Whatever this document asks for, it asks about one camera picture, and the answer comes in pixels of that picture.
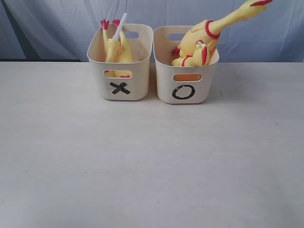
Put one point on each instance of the headless rubber chicken body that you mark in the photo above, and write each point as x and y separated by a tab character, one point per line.
126	52

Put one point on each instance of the whole rubber chicken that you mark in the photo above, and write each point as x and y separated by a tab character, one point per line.
209	31
200	57

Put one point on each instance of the detached rubber chicken head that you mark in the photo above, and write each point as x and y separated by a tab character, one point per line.
112	50

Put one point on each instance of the cream bin marked O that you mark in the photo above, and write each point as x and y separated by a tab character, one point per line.
180	85

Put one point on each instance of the cream bin marked X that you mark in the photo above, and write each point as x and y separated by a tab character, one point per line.
123	81

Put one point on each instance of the blue-grey backdrop curtain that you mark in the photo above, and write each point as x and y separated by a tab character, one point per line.
63	29

